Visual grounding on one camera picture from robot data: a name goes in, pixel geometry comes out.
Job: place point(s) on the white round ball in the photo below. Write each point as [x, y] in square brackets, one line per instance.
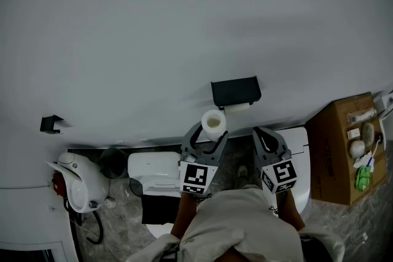
[357, 148]

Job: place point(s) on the white holder rod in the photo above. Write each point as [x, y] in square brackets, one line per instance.
[238, 108]

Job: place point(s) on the person's shoe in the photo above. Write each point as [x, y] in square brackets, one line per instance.
[242, 175]

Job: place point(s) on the person's beige clothing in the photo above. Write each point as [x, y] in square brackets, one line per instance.
[242, 227]

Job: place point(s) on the white appliance with red part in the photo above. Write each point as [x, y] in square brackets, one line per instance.
[81, 184]

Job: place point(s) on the person's left forearm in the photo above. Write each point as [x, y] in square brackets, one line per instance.
[184, 214]

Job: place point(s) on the crumpled white tissue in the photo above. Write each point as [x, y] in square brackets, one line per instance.
[362, 160]

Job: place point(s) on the white toilet paper roll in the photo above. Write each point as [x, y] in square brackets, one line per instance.
[214, 122]

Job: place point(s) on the black cloth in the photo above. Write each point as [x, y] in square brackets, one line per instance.
[158, 208]

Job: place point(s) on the white and blue toothbrush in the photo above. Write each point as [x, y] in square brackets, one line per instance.
[374, 151]

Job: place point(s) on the person's right forearm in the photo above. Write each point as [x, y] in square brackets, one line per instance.
[290, 211]

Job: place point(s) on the grey scrub sponge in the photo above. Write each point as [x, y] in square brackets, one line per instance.
[368, 134]

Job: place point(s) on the small white box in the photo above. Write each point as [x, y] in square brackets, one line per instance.
[353, 133]

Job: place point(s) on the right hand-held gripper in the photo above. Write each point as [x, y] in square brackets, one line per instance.
[278, 176]

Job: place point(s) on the white ceramic fixture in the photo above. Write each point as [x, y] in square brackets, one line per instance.
[299, 162]

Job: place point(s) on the grey waste bin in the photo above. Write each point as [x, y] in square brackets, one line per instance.
[113, 162]

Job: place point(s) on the green cloth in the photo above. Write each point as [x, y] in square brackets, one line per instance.
[363, 178]

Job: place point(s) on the small black wall hook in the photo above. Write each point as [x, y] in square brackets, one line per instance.
[49, 124]

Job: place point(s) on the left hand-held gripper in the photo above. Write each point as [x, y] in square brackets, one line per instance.
[196, 176]

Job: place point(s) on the black toilet paper holder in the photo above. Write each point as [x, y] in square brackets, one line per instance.
[235, 91]

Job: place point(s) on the brown cardboard box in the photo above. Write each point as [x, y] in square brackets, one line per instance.
[331, 159]

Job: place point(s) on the clear plastic bagged item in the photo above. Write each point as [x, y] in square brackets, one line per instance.
[362, 115]

